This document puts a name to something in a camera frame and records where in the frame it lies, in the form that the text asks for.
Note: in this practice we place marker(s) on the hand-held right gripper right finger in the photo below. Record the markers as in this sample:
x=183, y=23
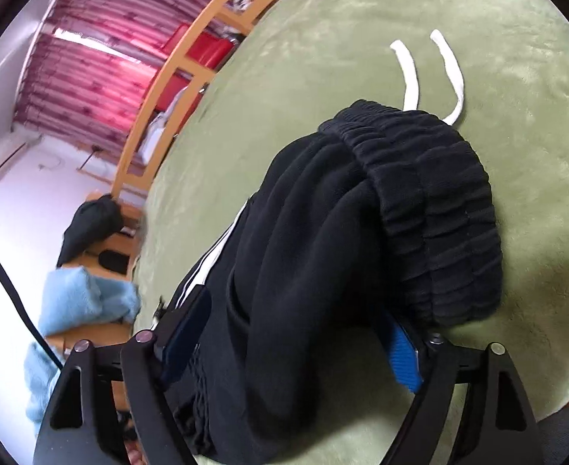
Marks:
x=403, y=353

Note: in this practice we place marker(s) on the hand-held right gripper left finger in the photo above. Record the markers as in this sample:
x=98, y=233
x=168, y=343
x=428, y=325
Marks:
x=185, y=334

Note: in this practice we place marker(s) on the black pants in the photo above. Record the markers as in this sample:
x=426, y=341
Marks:
x=313, y=252

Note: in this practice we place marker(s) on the light blue fleece garment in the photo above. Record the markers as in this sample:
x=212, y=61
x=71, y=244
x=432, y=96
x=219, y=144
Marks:
x=42, y=387
x=86, y=300

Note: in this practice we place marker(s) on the black jacket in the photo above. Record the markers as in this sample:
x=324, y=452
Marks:
x=90, y=227

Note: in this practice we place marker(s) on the red chair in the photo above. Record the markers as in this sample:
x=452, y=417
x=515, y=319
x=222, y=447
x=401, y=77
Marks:
x=209, y=51
x=170, y=93

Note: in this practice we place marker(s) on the white air conditioner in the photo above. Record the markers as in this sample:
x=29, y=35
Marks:
x=4, y=164

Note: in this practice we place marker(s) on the green fleece blanket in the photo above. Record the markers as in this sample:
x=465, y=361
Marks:
x=313, y=58

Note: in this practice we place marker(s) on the wooden bed frame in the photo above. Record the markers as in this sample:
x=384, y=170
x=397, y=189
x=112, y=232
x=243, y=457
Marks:
x=168, y=72

